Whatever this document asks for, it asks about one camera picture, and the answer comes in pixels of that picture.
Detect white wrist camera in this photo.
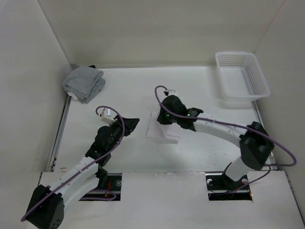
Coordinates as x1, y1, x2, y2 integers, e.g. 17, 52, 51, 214
163, 89, 177, 96
100, 108, 117, 125

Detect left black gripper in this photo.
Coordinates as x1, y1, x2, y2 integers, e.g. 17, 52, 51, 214
107, 115, 139, 152

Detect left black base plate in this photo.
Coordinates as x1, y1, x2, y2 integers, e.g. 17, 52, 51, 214
80, 173, 122, 201

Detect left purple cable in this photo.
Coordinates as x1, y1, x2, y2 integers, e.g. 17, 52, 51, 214
20, 105, 126, 222

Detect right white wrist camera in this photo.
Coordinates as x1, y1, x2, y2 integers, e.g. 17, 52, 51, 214
163, 89, 177, 96

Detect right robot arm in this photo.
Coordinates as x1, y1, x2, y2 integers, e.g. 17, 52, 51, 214
157, 91, 274, 190

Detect white plastic basket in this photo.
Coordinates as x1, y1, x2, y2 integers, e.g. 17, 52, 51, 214
215, 52, 271, 103

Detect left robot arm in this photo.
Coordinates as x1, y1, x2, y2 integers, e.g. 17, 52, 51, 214
21, 115, 140, 229

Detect white tank top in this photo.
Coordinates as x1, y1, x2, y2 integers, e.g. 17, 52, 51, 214
146, 112, 182, 144

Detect folded grey tank tops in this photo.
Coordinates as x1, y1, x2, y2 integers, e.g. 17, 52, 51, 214
61, 66, 106, 104

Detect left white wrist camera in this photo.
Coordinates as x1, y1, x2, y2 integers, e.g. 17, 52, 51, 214
100, 108, 117, 125

